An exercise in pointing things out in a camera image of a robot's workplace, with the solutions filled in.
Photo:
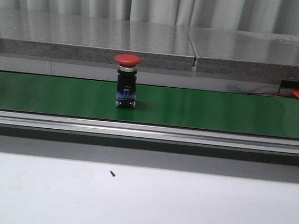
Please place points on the grey pleated curtain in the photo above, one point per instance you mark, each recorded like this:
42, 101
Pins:
269, 16

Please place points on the green conveyor belt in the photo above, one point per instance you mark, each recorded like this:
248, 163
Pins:
75, 97

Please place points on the grey stone slab left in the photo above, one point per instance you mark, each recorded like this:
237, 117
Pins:
83, 38

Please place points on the grey stone slab right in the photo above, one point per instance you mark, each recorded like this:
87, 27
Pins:
267, 56

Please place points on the grey stone slab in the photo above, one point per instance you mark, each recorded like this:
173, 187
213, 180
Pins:
83, 38
267, 56

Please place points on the grey rear conveyor panel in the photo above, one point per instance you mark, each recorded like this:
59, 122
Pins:
148, 76

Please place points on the aluminium conveyor side rail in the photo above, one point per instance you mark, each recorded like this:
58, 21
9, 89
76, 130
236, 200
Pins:
156, 133

